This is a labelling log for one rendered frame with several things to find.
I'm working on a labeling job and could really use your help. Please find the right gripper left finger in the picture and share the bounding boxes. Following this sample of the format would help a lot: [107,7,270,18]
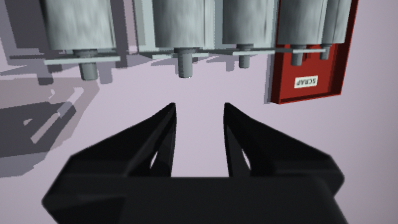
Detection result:
[58,103,177,177]

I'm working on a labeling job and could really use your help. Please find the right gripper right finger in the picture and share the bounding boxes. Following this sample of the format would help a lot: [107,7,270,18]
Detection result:
[223,102,345,197]

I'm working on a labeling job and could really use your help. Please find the red scrap tray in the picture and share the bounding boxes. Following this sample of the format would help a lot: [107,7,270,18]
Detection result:
[271,0,359,104]

